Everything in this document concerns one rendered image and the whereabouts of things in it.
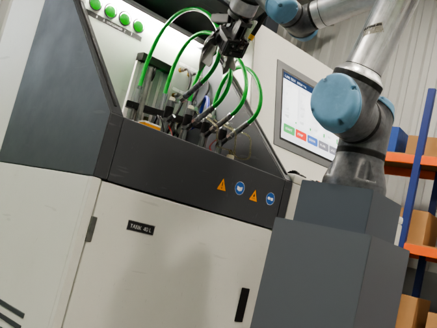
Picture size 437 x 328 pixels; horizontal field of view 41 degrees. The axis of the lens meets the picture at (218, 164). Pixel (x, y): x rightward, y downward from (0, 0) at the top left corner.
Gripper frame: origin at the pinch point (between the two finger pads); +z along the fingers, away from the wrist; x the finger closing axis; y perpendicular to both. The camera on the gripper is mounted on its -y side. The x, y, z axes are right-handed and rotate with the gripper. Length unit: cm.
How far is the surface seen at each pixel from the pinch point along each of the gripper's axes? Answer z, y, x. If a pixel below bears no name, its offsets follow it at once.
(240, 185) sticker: 19.8, 29.4, 7.2
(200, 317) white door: 46, 55, -4
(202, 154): 11.3, 26.5, -7.9
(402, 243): 283, -158, 416
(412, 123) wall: 254, -347, 553
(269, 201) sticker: 25.1, 30.3, 19.5
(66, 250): 26, 46, -45
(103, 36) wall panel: 17.4, -37.2, -21.3
